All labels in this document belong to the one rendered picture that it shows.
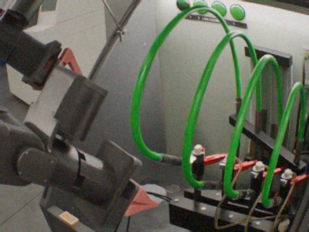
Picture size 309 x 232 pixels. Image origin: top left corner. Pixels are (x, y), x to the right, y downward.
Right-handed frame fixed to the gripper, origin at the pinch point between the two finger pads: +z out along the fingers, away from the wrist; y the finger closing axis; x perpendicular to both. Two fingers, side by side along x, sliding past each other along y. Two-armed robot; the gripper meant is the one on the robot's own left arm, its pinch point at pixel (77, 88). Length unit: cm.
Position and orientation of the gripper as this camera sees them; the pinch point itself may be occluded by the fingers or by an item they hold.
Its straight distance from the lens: 57.6
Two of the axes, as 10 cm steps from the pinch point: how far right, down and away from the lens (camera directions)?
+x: -4.3, 8.8, -2.0
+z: 7.0, 4.6, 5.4
